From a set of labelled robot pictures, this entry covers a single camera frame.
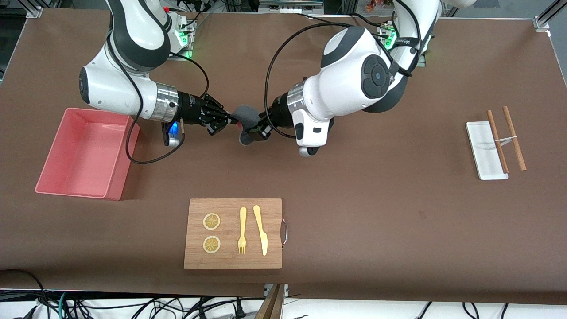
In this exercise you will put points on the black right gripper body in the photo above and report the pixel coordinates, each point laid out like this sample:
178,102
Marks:
191,110

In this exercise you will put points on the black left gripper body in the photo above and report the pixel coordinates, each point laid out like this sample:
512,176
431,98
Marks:
278,111

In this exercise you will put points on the grey and pink cloth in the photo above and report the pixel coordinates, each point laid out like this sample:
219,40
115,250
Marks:
246,116

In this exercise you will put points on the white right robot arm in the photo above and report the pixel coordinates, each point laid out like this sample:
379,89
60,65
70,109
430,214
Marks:
128,53

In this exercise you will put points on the yellow plastic fork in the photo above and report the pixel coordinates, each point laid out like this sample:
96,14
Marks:
242,221

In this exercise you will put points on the lemon slice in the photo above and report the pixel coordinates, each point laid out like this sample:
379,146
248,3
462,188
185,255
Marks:
211,244
211,221

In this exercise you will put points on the grey power strip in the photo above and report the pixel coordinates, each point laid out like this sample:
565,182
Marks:
290,6

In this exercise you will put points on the yellow plastic knife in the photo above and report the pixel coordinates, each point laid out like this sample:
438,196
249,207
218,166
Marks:
263,241

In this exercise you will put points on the pink plastic bin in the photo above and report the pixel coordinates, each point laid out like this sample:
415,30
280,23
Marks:
79,155

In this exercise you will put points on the wooden cutting board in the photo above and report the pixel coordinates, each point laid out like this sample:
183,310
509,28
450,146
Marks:
230,261

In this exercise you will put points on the orange background object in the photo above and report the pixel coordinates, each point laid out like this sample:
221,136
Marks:
374,5

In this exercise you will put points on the wooden plank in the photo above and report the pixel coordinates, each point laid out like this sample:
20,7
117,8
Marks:
270,308

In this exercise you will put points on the white rack tray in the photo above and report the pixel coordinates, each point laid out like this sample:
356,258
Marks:
480,150

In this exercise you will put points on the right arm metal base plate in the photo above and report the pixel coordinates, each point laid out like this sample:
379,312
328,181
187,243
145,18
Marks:
188,44

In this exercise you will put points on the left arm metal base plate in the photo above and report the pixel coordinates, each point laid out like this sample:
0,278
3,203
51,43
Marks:
424,60

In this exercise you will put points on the aluminium frame corner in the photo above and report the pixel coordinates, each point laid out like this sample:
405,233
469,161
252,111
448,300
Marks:
542,23
34,11

